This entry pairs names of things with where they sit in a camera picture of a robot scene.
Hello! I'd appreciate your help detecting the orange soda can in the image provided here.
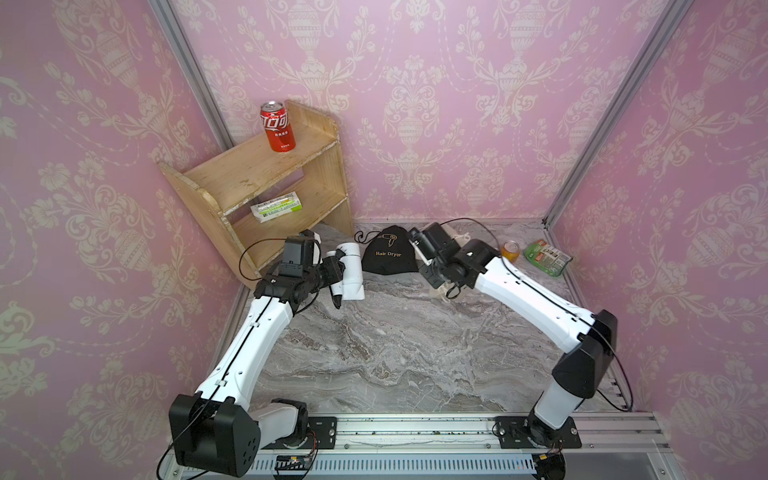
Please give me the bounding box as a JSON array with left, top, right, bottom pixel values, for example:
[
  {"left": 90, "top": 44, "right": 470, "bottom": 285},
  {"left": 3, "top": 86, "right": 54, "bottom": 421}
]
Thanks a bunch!
[{"left": 501, "top": 240, "right": 522, "bottom": 263}]

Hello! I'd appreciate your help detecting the black drawstring bag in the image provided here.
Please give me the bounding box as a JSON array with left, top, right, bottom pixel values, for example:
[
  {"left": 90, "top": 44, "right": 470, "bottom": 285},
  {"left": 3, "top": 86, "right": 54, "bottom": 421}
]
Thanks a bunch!
[{"left": 354, "top": 225, "right": 418, "bottom": 276}]

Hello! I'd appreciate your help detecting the beige hair dryer bag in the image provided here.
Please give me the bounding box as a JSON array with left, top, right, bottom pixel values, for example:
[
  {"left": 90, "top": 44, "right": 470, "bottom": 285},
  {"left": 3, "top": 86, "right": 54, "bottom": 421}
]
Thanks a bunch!
[{"left": 452, "top": 233, "right": 472, "bottom": 248}]

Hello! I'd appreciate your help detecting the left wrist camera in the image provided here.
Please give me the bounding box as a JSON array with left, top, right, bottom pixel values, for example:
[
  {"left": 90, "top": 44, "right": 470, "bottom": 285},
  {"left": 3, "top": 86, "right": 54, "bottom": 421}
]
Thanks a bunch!
[{"left": 300, "top": 229, "right": 322, "bottom": 265}]

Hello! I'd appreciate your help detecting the green white box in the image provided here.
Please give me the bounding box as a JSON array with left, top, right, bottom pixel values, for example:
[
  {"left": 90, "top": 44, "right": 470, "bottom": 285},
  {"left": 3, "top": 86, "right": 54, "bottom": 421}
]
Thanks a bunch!
[{"left": 250, "top": 192, "right": 303, "bottom": 223}]

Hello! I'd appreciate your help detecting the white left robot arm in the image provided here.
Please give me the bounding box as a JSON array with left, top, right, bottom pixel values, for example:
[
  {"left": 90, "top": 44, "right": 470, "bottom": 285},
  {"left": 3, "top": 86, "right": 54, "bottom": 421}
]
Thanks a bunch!
[{"left": 165, "top": 230, "right": 365, "bottom": 477}]

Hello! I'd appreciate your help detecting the wooden two-tier shelf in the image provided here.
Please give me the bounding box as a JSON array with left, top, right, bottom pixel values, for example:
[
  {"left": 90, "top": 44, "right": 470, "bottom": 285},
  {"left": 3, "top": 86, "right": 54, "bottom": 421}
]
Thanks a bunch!
[{"left": 159, "top": 101, "right": 354, "bottom": 288}]

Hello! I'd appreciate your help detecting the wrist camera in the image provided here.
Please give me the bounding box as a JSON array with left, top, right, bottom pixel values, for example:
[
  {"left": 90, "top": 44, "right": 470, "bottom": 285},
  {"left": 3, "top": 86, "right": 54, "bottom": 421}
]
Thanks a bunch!
[
  {"left": 300, "top": 229, "right": 322, "bottom": 265},
  {"left": 408, "top": 227, "right": 432, "bottom": 265}
]

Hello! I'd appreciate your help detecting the white hair dryer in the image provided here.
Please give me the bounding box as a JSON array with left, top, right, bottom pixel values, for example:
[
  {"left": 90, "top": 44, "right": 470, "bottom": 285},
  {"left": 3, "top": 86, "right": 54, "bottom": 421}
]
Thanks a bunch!
[{"left": 329, "top": 242, "right": 365, "bottom": 309}]

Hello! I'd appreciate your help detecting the red cola can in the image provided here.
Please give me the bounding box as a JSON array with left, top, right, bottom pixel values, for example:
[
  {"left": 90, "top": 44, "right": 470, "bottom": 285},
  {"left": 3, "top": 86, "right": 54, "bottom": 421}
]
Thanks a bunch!
[{"left": 260, "top": 101, "right": 296, "bottom": 153}]

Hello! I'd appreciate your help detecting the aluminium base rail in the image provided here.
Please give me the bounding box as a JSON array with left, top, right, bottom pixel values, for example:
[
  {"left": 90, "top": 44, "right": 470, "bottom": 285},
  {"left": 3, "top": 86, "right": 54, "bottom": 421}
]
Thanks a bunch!
[{"left": 157, "top": 412, "right": 685, "bottom": 480}]

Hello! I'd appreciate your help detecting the green snack packet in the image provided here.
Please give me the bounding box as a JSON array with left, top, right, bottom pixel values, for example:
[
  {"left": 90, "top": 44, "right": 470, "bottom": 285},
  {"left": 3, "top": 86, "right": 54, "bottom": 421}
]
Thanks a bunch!
[{"left": 523, "top": 239, "right": 573, "bottom": 277}]

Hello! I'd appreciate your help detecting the right aluminium corner post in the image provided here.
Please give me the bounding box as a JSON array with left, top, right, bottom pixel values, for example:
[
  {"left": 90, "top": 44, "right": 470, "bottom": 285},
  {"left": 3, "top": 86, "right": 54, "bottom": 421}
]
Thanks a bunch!
[{"left": 542, "top": 0, "right": 693, "bottom": 233}]

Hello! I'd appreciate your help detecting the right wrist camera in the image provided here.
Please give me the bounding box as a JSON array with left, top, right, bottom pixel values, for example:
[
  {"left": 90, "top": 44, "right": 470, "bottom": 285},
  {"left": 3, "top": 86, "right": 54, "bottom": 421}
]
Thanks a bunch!
[{"left": 408, "top": 227, "right": 432, "bottom": 265}]

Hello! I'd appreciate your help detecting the left aluminium corner post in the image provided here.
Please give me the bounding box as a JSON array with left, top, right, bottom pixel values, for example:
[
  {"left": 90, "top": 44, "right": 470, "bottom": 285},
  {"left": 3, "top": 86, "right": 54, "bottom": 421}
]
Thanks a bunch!
[{"left": 148, "top": 0, "right": 235, "bottom": 150}]

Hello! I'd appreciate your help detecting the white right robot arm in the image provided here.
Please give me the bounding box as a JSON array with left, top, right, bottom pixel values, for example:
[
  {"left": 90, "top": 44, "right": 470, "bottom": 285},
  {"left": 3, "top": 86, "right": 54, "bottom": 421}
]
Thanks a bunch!
[{"left": 408, "top": 223, "right": 618, "bottom": 447}]

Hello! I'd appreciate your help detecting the aluminium corner post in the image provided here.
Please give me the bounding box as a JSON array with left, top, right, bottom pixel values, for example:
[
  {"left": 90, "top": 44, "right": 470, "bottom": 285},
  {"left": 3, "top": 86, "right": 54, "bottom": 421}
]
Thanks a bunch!
[
  {"left": 542, "top": 0, "right": 693, "bottom": 233},
  {"left": 148, "top": 0, "right": 235, "bottom": 150}
]

